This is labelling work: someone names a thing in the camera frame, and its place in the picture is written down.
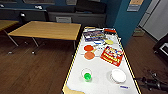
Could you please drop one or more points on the white bowl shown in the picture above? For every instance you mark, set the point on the white bowl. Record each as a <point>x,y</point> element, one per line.
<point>118,75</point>

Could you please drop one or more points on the orange red game pieces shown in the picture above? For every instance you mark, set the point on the orange red game pieces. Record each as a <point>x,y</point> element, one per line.
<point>112,56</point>

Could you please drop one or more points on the white-top wooden table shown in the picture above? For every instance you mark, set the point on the white-top wooden table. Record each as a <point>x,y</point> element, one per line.
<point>100,73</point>

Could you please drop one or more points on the yellow plastic bowl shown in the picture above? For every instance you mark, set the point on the yellow plastic bowl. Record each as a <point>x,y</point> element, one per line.
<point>109,42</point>

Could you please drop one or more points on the red black game box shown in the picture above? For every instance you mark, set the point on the red black game box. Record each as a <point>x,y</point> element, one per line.
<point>110,31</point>

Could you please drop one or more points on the blue white card deck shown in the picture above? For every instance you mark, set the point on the blue white card deck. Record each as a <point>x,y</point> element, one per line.
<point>97,42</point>

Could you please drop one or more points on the colourful game board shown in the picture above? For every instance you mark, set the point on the colourful game board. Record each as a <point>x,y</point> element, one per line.
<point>93,35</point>

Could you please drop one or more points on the light grey cushion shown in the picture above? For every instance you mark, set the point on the light grey cushion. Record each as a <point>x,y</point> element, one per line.
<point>63,19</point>

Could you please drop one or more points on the long wooden table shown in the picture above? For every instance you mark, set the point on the long wooden table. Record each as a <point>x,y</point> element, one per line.
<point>6,25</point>
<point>46,30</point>

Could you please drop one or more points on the dark grey bench sofa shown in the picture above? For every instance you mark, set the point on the dark grey bench sofa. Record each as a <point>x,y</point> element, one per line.
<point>23,15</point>

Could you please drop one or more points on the yellow wall sign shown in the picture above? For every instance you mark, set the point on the yellow wall sign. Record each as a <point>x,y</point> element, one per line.
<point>135,5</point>

